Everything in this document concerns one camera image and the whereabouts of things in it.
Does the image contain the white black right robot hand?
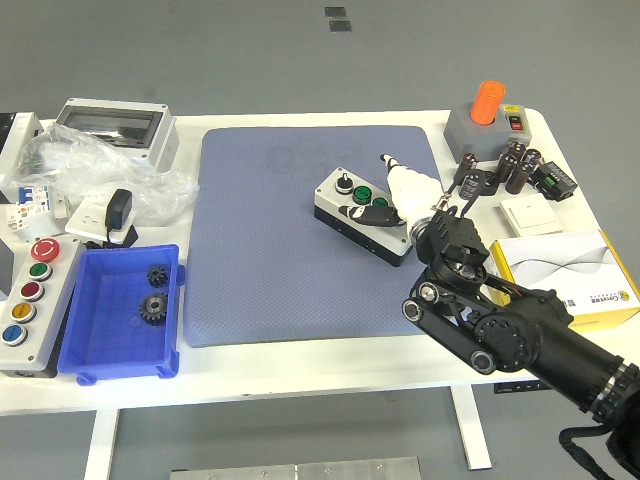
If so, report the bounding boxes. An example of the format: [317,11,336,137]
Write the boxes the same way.
[338,152,446,232]

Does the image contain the grey four-button control box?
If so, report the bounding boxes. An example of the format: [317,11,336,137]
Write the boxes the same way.
[313,166,414,267]

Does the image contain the grey five-button control box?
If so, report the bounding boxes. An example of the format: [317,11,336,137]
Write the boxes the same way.
[0,237,86,380]

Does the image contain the dark blue capacitor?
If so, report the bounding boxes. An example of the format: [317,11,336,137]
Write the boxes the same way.
[460,171,484,200]

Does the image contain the orange cylinder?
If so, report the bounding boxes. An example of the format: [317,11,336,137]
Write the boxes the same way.
[469,80,506,126]

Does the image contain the black module green terminal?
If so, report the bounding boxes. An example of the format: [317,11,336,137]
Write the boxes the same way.
[530,159,579,202]

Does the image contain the white yellow cardboard box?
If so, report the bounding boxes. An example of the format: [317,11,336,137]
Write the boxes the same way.
[487,229,640,334]

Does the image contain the blue-grey mat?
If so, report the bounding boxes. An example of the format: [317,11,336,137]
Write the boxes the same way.
[182,124,446,349]

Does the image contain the black table control panel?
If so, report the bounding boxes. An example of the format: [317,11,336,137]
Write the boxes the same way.
[493,380,546,395]

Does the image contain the white table leg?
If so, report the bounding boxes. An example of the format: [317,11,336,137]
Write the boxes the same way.
[83,408,121,480]
[448,385,494,471]

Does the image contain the grey clear-lid distribution box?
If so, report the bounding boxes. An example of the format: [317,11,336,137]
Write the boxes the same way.
[53,97,180,174]

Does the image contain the small black gear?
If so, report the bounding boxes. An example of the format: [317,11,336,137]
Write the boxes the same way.
[145,263,170,289]

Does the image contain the large black gear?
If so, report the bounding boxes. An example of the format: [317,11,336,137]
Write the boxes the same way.
[137,292,170,329]

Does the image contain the black power adapter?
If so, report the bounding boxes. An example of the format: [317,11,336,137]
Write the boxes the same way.
[103,188,135,234]

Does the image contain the clear plastic bag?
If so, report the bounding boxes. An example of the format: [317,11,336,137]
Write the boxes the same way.
[9,122,200,224]

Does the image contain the blue plastic bin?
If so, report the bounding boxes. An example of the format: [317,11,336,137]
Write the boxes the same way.
[57,243,187,386]

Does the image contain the white blue circuit breaker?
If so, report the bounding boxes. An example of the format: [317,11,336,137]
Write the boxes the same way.
[5,182,54,244]

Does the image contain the black clamp bracket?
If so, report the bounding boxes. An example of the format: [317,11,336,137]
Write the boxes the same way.
[477,169,501,197]

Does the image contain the grey switch box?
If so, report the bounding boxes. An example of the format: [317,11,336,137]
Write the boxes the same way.
[443,103,532,164]

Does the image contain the white wall switch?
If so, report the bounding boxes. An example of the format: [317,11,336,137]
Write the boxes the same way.
[498,193,564,236]

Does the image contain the white wall socket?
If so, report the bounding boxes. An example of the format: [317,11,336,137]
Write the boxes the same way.
[64,197,136,246]

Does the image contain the white enclosure box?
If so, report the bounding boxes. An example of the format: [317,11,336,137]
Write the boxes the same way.
[0,111,46,201]

